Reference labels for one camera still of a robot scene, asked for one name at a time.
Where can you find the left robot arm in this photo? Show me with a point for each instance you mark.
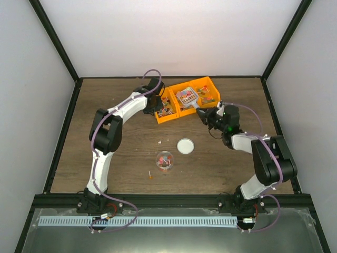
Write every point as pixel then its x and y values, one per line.
pixel 107 128

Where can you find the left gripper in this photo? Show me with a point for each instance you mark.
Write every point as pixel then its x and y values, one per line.
pixel 159 106

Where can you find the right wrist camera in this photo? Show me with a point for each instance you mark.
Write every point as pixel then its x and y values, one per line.
pixel 220 109

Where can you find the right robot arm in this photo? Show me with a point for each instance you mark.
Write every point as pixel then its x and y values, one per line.
pixel 272 160

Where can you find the white slotted scoop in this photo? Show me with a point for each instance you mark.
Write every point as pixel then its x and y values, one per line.
pixel 188 97

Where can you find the light blue cable duct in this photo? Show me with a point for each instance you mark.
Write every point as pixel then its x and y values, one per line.
pixel 119 221

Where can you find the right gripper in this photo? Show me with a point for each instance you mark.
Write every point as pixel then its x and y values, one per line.
pixel 206 117

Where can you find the clear plastic jar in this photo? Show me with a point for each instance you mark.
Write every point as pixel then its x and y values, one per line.
pixel 165 161

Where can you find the white jar lid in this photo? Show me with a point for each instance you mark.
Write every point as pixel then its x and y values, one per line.
pixel 185 146

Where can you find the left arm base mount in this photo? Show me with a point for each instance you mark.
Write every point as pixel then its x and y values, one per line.
pixel 96 204

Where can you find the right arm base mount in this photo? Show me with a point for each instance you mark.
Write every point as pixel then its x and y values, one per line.
pixel 235 203

